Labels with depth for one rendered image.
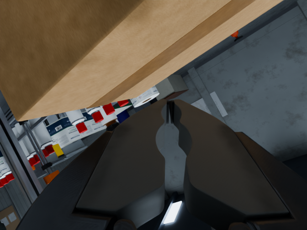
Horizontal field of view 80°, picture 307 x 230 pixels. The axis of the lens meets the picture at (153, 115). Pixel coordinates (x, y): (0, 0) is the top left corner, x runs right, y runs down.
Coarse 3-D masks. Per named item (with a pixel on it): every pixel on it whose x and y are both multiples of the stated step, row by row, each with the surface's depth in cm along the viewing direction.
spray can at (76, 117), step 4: (68, 112) 69; (72, 112) 69; (76, 112) 70; (80, 112) 71; (68, 116) 70; (72, 116) 69; (76, 116) 69; (80, 116) 70; (72, 120) 69; (76, 120) 69; (80, 120) 70; (72, 124) 70; (76, 124) 70; (80, 124) 70; (84, 124) 71; (80, 128) 70; (84, 128) 70; (80, 132) 70
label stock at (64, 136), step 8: (56, 120) 101; (64, 120) 102; (88, 120) 114; (48, 128) 101; (56, 128) 101; (64, 128) 101; (72, 128) 103; (88, 128) 111; (96, 128) 116; (56, 136) 101; (64, 136) 101; (72, 136) 101; (80, 136) 105; (64, 144) 101
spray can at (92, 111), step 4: (92, 108) 65; (96, 108) 66; (100, 108) 68; (88, 112) 66; (92, 112) 66; (96, 112) 66; (100, 112) 67; (92, 116) 66; (96, 116) 66; (100, 116) 66; (96, 120) 66; (100, 120) 67
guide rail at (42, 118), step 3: (42, 117) 74; (45, 117) 73; (39, 120) 75; (42, 120) 74; (36, 123) 76; (39, 123) 76; (33, 126) 77; (36, 126) 77; (33, 129) 79; (24, 132) 81; (21, 135) 82; (24, 135) 81; (18, 138) 84; (21, 138) 83; (18, 141) 85
